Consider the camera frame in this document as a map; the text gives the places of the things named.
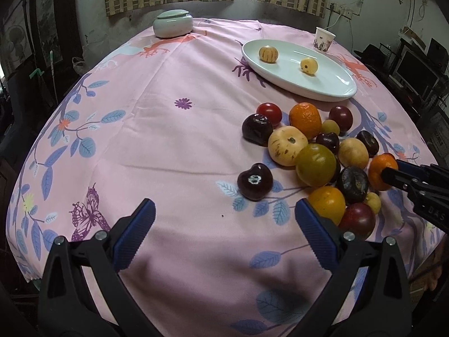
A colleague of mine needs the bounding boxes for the dark purple cherry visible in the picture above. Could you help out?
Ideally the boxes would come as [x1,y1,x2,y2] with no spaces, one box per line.
[315,132,340,155]

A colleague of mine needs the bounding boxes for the pink floral tablecloth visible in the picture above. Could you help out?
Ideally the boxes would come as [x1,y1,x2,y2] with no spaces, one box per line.
[4,17,447,337]

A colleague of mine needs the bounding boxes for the dark cherry with stem scar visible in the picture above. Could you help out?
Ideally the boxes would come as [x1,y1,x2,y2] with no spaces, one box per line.
[237,163,273,202]

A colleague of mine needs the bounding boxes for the dark red plum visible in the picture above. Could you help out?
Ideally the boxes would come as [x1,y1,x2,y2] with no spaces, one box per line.
[328,105,353,133]

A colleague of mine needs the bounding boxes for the white lidded ceramic jar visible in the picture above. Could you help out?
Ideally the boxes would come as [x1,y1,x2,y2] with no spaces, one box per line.
[153,9,193,39]

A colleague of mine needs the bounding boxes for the pale yellow speckled apple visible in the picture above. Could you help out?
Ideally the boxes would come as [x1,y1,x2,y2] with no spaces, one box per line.
[268,126,308,167]

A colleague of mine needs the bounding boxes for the red cherry tomato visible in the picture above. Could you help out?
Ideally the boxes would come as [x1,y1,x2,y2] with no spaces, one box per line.
[256,102,282,127]

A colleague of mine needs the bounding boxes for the wall power socket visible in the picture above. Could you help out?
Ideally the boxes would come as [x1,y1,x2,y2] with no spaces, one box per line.
[326,2,353,20]

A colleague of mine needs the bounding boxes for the orange yellow tomato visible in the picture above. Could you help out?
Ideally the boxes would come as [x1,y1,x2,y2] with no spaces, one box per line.
[308,186,346,225]

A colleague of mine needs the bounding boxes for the large orange tangerine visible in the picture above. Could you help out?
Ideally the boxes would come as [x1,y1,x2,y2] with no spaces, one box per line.
[288,102,322,140]

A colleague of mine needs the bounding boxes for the large dark wrinkled plum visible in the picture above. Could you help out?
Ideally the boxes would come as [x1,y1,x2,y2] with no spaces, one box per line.
[336,166,369,205]

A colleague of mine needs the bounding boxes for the green-yellow tomato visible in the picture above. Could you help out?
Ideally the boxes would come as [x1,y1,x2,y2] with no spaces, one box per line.
[295,143,336,188]

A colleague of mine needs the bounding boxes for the standing fan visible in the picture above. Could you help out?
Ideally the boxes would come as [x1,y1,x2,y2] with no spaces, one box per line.
[5,25,30,69]

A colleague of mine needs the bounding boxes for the white oval plate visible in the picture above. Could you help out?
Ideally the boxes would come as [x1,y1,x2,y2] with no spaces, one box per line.
[241,39,357,103]

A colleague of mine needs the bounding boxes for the small yellow apple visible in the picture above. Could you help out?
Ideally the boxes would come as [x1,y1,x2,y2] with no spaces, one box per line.
[300,57,318,75]

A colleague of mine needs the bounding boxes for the small yellow-green fruit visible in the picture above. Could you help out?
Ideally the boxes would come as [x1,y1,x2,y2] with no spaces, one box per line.
[321,119,340,136]

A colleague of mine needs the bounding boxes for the striped tan round fruit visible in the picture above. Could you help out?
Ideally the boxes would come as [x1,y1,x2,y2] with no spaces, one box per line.
[258,46,279,64]

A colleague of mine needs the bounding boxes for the patterned paper cup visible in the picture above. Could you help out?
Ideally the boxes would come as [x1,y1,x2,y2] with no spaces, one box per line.
[313,27,336,53]

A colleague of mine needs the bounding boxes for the dark purple plum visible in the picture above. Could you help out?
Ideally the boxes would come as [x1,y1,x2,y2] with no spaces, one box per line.
[241,113,273,147]

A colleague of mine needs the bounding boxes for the red plum near edge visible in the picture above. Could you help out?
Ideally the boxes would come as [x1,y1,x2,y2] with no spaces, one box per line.
[339,203,376,240]

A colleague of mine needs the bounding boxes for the yellow potato-like fruit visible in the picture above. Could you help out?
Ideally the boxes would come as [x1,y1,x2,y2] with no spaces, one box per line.
[337,138,369,170]

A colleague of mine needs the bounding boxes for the computer monitor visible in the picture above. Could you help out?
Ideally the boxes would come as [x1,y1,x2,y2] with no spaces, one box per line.
[392,45,439,96]

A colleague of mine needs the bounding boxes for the dark framed picture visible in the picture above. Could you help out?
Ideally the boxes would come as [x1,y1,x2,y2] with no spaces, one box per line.
[28,0,82,78]

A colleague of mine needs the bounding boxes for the small orange tangerine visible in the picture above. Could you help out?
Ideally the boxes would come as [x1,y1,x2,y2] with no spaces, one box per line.
[368,153,398,191]

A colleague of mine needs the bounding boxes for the white power cable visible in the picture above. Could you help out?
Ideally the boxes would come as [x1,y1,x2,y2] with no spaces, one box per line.
[324,4,356,43]

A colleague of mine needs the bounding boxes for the dark wrinkled date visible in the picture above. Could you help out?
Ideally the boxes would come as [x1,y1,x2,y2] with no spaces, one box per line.
[356,130,380,158]

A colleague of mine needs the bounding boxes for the small yellow loquat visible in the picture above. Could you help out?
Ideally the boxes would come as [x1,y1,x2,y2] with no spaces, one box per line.
[364,192,381,215]

